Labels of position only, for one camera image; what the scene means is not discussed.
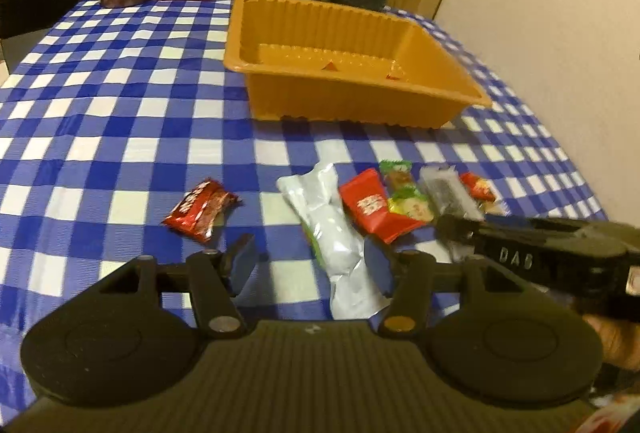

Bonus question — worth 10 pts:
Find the dark red snack packet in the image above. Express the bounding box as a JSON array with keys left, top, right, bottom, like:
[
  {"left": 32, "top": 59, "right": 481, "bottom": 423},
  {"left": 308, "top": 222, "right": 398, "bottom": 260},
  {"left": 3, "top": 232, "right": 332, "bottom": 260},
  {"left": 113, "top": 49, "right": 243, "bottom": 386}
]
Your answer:
[{"left": 161, "top": 179, "right": 240, "bottom": 244}]

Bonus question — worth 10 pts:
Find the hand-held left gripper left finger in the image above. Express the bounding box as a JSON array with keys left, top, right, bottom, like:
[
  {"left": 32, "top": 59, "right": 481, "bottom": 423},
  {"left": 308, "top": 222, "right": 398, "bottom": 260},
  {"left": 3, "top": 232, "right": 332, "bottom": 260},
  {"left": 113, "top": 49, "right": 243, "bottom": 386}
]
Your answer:
[{"left": 97, "top": 234, "right": 257, "bottom": 340}]

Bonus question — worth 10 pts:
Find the long silver snack packet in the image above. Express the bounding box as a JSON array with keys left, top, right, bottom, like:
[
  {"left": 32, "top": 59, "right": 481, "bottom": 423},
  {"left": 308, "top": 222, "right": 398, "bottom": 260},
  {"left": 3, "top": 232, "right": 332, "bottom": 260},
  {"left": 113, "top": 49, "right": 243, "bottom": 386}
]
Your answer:
[{"left": 276, "top": 161, "right": 388, "bottom": 321}]

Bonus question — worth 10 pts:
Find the orange plastic tray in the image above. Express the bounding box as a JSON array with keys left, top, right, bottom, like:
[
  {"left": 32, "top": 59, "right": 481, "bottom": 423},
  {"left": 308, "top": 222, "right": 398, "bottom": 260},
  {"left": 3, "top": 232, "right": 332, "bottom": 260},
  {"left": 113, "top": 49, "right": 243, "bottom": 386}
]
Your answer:
[{"left": 222, "top": 0, "right": 493, "bottom": 130}]

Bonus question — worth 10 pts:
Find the red white printed item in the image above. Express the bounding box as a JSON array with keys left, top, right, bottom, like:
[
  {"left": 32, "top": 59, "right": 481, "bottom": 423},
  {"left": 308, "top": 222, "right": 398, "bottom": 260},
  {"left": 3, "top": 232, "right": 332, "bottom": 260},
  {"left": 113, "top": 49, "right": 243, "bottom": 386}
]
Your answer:
[{"left": 585, "top": 390, "right": 640, "bottom": 433}]

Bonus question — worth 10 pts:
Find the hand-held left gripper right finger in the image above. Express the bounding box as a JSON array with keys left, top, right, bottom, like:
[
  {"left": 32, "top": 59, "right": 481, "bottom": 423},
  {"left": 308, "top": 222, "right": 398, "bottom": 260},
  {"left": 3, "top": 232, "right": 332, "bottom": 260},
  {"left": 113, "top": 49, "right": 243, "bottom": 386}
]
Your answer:
[{"left": 363, "top": 235, "right": 521, "bottom": 340}]

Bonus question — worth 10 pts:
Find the clear packet with dark bar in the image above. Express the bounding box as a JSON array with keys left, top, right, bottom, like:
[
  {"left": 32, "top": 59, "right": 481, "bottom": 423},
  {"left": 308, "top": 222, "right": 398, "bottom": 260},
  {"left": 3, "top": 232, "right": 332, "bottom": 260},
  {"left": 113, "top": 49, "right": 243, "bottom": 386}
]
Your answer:
[{"left": 417, "top": 164, "right": 485, "bottom": 221}]

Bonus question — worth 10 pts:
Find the blue white checkered tablecloth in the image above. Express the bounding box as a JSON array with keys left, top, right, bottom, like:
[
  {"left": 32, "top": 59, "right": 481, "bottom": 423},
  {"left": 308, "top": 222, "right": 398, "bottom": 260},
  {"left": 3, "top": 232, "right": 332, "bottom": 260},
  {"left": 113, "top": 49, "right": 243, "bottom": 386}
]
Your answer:
[{"left": 0, "top": 0, "right": 611, "bottom": 419}]

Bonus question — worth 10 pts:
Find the person's right hand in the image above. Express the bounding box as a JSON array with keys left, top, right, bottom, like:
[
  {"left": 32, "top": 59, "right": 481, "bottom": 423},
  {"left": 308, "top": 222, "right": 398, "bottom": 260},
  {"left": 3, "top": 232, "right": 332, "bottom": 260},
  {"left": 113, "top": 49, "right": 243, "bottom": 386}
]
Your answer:
[{"left": 582, "top": 313, "right": 640, "bottom": 371}]

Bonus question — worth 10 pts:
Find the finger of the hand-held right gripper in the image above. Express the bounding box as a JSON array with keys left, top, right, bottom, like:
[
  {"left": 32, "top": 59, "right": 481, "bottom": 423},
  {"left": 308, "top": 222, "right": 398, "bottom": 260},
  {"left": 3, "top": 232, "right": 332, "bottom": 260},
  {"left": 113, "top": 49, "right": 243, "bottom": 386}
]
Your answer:
[
  {"left": 482, "top": 215, "right": 581, "bottom": 236},
  {"left": 435, "top": 212, "right": 551, "bottom": 276}
]

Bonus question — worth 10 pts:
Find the yellow green snack packet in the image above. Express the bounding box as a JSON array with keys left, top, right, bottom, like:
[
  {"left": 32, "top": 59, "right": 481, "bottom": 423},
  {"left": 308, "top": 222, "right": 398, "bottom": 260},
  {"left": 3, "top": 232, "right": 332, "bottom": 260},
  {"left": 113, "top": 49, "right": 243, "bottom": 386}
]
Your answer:
[{"left": 387, "top": 192, "right": 435, "bottom": 225}]

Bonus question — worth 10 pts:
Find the green snack packet brown window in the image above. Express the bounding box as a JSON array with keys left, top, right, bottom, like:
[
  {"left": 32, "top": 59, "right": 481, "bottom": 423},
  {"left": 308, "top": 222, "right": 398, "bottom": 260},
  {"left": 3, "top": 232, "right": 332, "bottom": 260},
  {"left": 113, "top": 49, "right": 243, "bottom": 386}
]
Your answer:
[{"left": 378, "top": 159, "right": 418, "bottom": 200}]

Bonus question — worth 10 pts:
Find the small red snack packet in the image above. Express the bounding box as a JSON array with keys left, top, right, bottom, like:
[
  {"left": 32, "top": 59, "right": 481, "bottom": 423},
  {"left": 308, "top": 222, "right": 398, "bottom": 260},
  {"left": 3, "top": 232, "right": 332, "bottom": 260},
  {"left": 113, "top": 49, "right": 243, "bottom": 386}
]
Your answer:
[{"left": 459, "top": 172, "right": 497, "bottom": 202}]

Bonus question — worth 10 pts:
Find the square red snack packet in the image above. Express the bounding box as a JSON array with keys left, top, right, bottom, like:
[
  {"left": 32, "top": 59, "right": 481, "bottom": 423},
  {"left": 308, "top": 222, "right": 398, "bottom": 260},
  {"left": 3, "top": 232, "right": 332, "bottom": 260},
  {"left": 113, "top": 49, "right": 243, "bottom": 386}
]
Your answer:
[{"left": 339, "top": 168, "right": 428, "bottom": 245}]

